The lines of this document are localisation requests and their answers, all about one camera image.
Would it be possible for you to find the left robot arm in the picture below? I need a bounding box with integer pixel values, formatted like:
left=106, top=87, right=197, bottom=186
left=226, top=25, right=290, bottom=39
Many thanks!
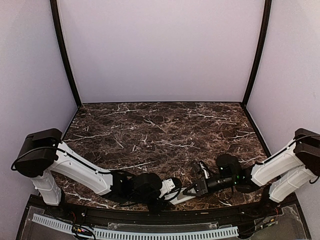
left=10, top=128, right=182, bottom=218

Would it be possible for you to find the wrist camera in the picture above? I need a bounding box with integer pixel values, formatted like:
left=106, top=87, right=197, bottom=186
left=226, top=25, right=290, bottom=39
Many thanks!
left=191, top=161, right=210, bottom=179
left=159, top=178, right=176, bottom=198

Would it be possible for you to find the right black frame post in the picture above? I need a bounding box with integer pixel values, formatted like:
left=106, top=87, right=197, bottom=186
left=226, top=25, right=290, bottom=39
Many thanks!
left=241, top=0, right=272, bottom=109

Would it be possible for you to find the black frame post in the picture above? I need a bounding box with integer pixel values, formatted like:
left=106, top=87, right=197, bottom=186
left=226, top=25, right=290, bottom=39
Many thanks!
left=49, top=0, right=82, bottom=108
left=241, top=0, right=272, bottom=109

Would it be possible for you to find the left black frame post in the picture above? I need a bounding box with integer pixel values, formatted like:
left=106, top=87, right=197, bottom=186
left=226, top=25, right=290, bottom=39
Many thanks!
left=49, top=0, right=82, bottom=108

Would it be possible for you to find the white slotted cable duct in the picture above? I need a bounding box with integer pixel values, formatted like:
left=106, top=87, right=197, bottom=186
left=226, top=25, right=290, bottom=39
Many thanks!
left=32, top=213, right=239, bottom=240

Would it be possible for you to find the white remote control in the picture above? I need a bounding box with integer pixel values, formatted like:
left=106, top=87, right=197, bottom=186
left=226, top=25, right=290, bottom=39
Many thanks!
left=169, top=187, right=196, bottom=206

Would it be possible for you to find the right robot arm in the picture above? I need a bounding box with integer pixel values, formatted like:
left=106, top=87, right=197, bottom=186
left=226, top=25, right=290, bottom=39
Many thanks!
left=183, top=128, right=320, bottom=217

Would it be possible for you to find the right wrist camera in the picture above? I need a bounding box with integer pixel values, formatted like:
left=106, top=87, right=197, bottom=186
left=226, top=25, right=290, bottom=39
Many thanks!
left=191, top=161, right=210, bottom=179

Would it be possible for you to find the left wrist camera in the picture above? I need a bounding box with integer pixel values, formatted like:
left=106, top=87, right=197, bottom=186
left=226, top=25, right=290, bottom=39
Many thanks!
left=159, top=178, right=176, bottom=198

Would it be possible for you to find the black front rail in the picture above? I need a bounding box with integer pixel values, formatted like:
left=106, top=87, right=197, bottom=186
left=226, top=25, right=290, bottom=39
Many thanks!
left=29, top=194, right=298, bottom=227

